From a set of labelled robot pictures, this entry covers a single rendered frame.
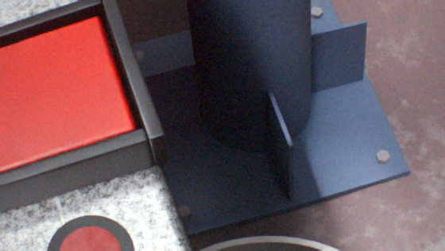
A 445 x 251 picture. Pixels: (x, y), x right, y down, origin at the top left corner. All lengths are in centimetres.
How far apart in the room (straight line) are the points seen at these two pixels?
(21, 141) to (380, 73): 124
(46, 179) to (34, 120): 3
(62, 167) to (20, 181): 2
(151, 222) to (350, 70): 117
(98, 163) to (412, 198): 110
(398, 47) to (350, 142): 22
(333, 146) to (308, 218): 12
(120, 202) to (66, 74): 5
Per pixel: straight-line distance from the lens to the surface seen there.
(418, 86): 153
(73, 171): 33
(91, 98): 34
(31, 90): 35
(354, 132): 145
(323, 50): 142
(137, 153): 33
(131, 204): 33
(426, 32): 161
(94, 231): 33
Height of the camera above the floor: 119
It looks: 54 degrees down
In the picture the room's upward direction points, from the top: 6 degrees counter-clockwise
